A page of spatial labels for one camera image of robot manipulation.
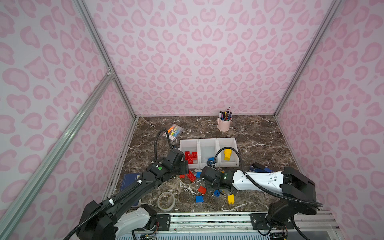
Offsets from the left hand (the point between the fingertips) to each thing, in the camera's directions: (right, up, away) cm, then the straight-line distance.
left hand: (184, 163), depth 81 cm
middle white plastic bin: (+15, +6, +19) cm, 25 cm away
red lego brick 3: (+3, -1, +11) cm, 11 cm away
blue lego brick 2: (+8, -19, -1) cm, 21 cm away
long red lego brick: (+3, -9, +6) cm, 11 cm away
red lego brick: (-2, -9, +7) cm, 11 cm away
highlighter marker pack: (-10, +16, +28) cm, 34 cm away
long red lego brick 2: (0, +2, +12) cm, 12 cm away
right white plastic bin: (+26, +10, +17) cm, 32 cm away
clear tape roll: (-10, -20, -1) cm, 22 cm away
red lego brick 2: (+5, +2, +12) cm, 13 cm away
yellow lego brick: (+25, +2, +11) cm, 28 cm away
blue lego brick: (+15, +1, +7) cm, 17 cm away
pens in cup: (+27, +27, +22) cm, 44 cm away
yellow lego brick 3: (+25, -18, -3) cm, 31 cm away
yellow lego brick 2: (+22, +8, -8) cm, 25 cm away
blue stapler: (+44, -4, +7) cm, 44 cm away
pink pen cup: (+26, +21, +27) cm, 43 cm away
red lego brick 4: (+10, -15, +2) cm, 18 cm away
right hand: (+13, -11, +1) cm, 17 cm away
